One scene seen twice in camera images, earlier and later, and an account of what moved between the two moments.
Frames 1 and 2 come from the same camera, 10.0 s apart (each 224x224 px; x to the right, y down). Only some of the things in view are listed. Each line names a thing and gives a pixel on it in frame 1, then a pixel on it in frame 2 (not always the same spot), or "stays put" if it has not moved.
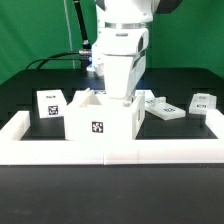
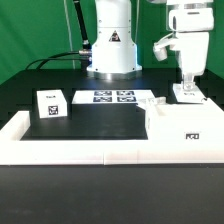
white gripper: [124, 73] -> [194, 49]
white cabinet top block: [52, 103] stays put
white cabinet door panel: [159, 107] -> [185, 96]
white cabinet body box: [91, 115] -> [186, 122]
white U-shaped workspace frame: [185, 151] stays put
